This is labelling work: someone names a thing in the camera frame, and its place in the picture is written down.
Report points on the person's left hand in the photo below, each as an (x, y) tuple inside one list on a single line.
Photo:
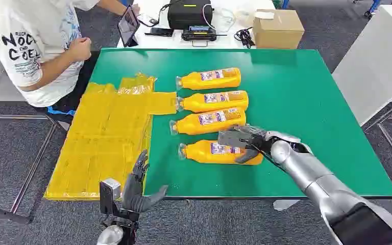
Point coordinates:
[(135, 9)]

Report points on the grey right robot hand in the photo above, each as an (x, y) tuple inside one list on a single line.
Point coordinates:
[(231, 138)]

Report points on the person's right hand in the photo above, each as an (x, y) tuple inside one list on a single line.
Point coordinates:
[(80, 49)]

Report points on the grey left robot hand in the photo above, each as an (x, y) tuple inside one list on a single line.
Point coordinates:
[(133, 196)]

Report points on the orange drink bottle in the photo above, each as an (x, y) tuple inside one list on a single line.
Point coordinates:
[(191, 82), (189, 126), (196, 103), (199, 154)]

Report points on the blue metal leg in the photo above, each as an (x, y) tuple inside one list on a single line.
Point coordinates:
[(125, 2)]

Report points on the smartphone with pale edge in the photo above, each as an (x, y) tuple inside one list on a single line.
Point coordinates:
[(147, 20)]

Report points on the black tablet on stand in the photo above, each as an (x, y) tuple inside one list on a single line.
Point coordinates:
[(128, 27)]

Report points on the black smartphone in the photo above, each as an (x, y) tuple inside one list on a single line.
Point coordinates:
[(160, 32)]

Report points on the white table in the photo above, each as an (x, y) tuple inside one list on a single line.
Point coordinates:
[(179, 41)]

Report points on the black carry bag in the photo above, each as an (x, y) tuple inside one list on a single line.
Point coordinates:
[(189, 17)]

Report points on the yellow plastic sheet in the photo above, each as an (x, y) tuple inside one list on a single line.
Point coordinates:
[(98, 152)]

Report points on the person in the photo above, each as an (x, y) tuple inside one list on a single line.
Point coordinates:
[(20, 44)]

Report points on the black remote controller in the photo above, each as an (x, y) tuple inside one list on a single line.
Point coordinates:
[(199, 33)]

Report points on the white table foot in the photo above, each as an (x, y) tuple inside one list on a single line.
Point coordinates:
[(64, 125), (285, 204)]

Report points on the green table mat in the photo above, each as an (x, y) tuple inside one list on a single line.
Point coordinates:
[(300, 101)]

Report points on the clear plastic bag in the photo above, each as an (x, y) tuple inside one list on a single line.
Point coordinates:
[(226, 17)]

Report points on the clear plastic packet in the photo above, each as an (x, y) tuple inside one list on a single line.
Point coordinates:
[(245, 18)]

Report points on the brown cardboard box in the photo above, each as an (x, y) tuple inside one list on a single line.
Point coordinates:
[(277, 33)]

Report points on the white paper on box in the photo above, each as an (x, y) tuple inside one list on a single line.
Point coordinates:
[(264, 15)]

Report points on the large white cabinet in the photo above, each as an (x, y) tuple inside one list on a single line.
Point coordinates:
[(378, 61)]

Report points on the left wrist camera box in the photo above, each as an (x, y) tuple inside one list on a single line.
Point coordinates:
[(109, 189)]

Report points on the blue metal table frame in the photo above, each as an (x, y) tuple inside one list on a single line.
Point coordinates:
[(374, 5)]

